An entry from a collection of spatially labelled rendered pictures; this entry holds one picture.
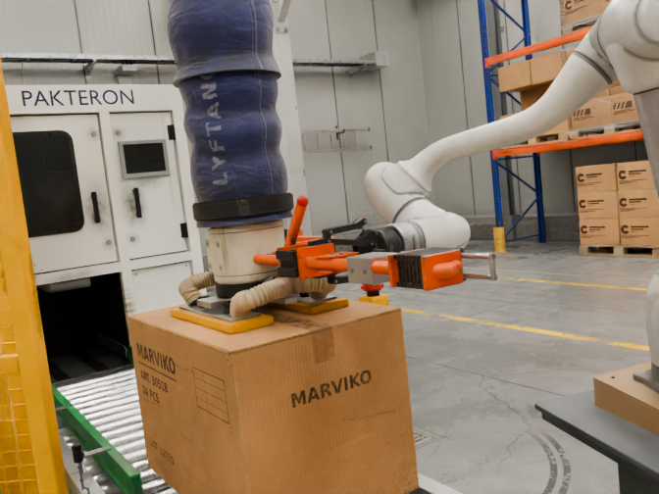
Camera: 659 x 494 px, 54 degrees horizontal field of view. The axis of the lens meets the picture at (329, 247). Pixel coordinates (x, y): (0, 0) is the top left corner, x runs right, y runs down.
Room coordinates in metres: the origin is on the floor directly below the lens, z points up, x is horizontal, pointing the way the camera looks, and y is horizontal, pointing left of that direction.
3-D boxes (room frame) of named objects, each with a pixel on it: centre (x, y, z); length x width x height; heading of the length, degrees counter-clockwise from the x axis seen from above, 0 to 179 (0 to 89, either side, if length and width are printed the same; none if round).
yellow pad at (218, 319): (1.40, 0.26, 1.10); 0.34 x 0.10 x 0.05; 33
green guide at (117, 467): (2.28, 1.05, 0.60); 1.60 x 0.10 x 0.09; 33
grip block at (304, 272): (1.25, 0.05, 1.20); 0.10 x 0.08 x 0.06; 123
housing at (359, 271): (1.07, -0.07, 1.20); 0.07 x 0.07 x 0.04; 33
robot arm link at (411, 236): (1.36, -0.15, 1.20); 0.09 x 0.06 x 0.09; 33
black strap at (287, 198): (1.46, 0.18, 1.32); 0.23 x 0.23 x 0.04
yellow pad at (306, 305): (1.51, 0.10, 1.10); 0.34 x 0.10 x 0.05; 33
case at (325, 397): (1.46, 0.20, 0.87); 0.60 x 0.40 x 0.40; 34
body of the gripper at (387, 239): (1.32, -0.09, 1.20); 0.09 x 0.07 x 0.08; 123
